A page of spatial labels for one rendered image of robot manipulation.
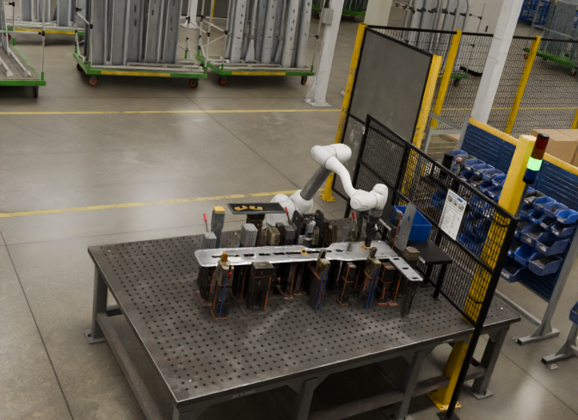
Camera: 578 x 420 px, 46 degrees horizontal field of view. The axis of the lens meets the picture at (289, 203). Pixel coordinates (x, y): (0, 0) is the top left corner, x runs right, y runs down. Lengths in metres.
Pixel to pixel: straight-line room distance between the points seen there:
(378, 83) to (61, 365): 4.06
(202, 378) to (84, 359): 1.40
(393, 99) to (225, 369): 3.80
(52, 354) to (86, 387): 0.41
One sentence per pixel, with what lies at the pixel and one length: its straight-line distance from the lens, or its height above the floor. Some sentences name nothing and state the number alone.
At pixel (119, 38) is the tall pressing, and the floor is 0.71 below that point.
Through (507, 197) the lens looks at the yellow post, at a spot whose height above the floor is 1.62.
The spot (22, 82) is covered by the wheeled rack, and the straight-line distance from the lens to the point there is 9.78.
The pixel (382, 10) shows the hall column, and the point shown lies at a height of 1.59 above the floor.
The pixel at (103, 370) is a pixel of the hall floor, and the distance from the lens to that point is 4.81.
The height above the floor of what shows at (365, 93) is 1.35.
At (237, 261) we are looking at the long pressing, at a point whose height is 1.00.
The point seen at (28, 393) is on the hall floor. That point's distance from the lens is 4.66.
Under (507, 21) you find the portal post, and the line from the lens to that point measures 8.50.
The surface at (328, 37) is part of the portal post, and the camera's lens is 11.18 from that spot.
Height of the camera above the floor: 3.04
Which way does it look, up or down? 24 degrees down
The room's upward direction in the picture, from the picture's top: 10 degrees clockwise
